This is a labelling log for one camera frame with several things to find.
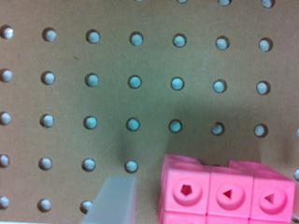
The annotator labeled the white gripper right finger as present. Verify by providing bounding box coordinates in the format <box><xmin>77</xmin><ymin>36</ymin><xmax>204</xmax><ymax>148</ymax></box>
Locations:
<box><xmin>292</xmin><ymin>181</ymin><xmax>299</xmax><ymax>222</ymax></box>

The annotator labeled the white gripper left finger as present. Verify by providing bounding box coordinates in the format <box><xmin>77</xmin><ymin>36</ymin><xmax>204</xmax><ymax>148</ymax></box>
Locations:
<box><xmin>81</xmin><ymin>177</ymin><xmax>136</xmax><ymax>224</ymax></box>

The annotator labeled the pink linking cube block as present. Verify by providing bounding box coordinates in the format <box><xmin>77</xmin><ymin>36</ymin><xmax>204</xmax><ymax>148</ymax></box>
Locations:
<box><xmin>158</xmin><ymin>154</ymin><xmax>295</xmax><ymax>224</ymax></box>

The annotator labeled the brown perforated pegboard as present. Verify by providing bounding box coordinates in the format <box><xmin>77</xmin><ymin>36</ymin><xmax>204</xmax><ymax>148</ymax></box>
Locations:
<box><xmin>0</xmin><ymin>0</ymin><xmax>299</xmax><ymax>224</ymax></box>

